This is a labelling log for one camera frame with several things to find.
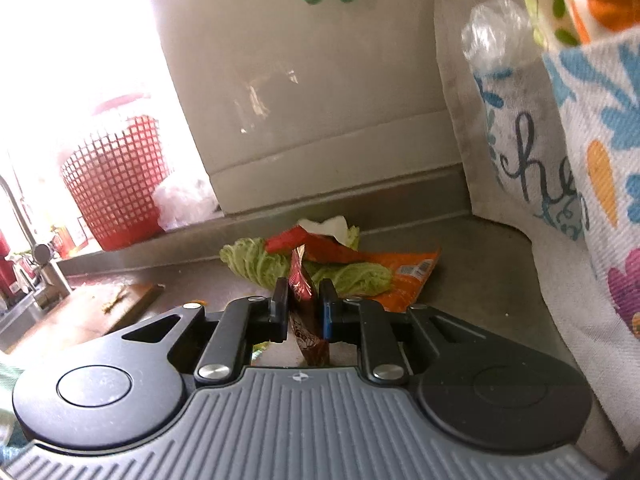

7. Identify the white canvas bag blue print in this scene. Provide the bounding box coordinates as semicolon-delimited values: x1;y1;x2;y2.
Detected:
434;0;593;241

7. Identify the yellow food scrap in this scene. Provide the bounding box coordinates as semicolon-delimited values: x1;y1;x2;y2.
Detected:
102;287;128;313

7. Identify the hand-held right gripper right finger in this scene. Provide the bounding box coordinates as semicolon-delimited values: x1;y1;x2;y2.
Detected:
320;280;493;386

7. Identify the red foil snack packet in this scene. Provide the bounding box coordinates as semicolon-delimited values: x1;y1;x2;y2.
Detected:
287;244;332;367

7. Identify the wooden cutting board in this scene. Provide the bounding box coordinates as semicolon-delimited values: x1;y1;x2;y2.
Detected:
0;282;165;353

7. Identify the red plastic basket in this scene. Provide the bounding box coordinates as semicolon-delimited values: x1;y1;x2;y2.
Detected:
59;95;173;252

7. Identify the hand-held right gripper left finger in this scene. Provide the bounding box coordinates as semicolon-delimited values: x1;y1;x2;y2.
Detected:
120;278;290;390

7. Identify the napa cabbage leaf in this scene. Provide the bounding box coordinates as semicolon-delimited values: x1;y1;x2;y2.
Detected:
219;216;393;297

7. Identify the red thermos flask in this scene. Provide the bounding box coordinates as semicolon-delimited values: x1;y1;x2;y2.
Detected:
0;232;15;296

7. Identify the red wrapper strip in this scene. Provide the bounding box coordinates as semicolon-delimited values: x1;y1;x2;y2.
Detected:
264;226;386;263

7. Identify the white plastic bag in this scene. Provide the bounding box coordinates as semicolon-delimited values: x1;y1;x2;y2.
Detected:
152;176;221;233

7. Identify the steel kitchen faucet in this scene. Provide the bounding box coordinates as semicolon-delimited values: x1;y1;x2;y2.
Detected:
0;175;72;306

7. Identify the orange patterned cloth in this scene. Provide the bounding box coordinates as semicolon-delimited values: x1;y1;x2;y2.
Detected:
517;0;640;51

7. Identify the orange snack packet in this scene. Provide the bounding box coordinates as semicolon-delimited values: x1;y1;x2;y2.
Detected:
345;247;442;314

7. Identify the clear plastic bag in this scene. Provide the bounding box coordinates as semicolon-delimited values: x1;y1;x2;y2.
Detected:
461;2;543;73

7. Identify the floral canvas bag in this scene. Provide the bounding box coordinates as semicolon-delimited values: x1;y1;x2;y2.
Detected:
530;30;640;456

